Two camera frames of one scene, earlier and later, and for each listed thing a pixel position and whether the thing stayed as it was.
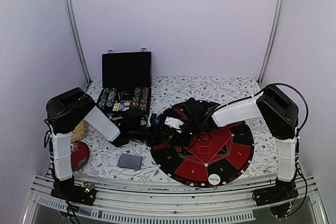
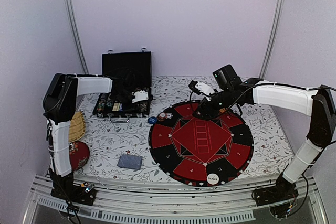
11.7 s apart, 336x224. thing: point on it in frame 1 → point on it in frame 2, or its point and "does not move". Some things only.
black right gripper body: (194, 128) → (214, 110)
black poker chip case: (126, 82) does not move
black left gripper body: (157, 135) → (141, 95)
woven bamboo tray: (79, 131) does not move
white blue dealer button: (214, 179) does not move
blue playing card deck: (130, 161) does not move
